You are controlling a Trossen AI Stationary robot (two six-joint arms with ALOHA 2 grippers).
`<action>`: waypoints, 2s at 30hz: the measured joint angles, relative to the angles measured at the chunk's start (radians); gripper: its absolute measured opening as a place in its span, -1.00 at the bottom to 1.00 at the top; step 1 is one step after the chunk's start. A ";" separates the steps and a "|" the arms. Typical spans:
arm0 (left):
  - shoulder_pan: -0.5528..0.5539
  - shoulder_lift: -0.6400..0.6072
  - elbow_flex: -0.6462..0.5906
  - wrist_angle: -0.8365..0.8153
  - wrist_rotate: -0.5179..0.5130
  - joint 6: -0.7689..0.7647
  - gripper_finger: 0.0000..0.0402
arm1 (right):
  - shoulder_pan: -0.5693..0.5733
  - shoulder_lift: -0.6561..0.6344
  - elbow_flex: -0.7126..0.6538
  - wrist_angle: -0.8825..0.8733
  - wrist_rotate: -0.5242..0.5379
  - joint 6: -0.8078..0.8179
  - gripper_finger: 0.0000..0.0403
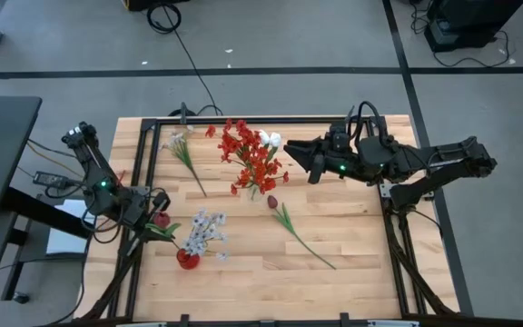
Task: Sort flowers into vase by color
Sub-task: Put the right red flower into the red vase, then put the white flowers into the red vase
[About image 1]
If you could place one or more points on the dark grey desk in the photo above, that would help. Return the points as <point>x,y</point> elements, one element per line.
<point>2,154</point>

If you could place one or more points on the black metal frame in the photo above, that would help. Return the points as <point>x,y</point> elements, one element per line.
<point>261,121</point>

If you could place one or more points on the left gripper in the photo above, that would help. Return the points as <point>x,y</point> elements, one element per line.
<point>136,209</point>

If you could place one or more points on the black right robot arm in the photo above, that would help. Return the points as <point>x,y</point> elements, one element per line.
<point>447,159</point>

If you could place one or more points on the small white flower spray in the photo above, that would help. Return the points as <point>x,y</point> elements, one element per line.
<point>183,154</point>

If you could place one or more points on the black caster wheel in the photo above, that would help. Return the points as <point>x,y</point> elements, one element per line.
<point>22,298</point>

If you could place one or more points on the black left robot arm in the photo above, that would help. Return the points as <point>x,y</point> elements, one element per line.
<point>93,168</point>

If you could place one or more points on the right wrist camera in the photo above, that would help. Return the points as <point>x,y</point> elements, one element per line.
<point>339,136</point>

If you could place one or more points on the pale lavender flower bunch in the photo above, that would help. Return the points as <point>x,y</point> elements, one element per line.
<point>202,231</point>

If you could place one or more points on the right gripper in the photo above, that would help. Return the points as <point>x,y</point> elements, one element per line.
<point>338,161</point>

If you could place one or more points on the dark red tulip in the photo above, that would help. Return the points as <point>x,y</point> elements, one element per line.
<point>162,220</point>
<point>272,201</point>

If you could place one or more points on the clear glass vase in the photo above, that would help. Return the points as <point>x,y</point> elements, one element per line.
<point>253,194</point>

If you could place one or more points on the white flat board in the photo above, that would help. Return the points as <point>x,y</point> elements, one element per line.
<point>68,231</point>

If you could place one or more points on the red flower bunch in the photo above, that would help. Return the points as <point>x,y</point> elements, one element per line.
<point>234,143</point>
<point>261,175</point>

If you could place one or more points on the black equipment box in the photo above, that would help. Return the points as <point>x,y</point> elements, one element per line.
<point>470,22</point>

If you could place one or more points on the black power adapter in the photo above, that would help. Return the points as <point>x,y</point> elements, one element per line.
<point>50,180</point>

